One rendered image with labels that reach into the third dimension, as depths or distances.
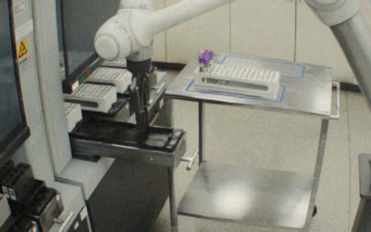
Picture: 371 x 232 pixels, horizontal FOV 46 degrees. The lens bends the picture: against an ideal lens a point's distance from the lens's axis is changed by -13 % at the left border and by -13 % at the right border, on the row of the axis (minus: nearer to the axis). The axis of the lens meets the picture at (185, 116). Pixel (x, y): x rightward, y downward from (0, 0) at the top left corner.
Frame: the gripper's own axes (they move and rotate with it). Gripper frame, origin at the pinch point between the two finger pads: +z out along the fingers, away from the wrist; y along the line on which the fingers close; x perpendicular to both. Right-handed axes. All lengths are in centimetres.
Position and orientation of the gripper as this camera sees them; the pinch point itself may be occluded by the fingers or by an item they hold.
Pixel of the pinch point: (141, 118)
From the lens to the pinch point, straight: 155.4
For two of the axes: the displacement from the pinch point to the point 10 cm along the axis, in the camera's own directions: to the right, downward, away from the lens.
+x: 9.6, 1.1, -2.4
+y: -2.6, 4.6, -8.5
